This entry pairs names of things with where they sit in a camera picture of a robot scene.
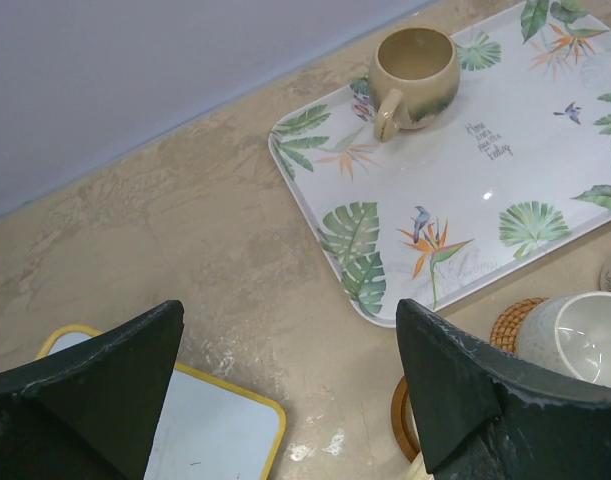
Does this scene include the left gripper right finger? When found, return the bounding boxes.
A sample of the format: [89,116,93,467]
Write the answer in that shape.
[396,299,611,479]

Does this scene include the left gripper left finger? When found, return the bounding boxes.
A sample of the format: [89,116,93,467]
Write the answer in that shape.
[0,300,184,479]

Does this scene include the brown ringed wooden saucer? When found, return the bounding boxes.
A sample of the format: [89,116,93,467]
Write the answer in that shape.
[390,377,421,462]

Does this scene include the woven rattan coaster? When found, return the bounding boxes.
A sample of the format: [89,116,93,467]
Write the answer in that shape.
[490,297,545,354]

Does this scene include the white beige mug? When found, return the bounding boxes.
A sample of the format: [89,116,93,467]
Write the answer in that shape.
[515,291,611,388]

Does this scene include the floral serving tray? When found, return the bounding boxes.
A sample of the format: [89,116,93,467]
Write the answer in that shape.
[268,1,611,328]

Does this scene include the tan wooden cup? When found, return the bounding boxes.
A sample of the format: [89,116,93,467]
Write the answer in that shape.
[368,26,461,142]

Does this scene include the yellow mug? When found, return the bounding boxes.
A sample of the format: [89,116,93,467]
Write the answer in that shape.
[406,401,434,480]

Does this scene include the small whiteboard wooden frame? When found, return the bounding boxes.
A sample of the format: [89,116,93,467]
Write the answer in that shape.
[35,324,287,480]

